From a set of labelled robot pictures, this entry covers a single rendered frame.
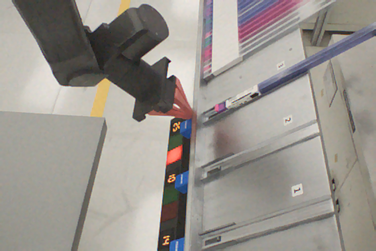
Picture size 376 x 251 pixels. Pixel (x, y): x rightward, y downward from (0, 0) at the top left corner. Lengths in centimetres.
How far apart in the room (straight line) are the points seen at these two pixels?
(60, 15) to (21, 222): 44
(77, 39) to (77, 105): 125
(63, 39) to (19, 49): 159
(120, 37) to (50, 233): 37
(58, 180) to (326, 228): 50
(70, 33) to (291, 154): 31
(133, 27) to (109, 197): 98
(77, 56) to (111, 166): 104
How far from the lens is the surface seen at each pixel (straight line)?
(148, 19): 57
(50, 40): 48
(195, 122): 68
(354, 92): 95
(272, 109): 61
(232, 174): 60
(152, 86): 63
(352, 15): 204
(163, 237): 66
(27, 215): 78
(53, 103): 177
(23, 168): 84
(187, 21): 210
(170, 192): 69
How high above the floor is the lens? 126
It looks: 50 degrees down
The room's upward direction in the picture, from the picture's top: straight up
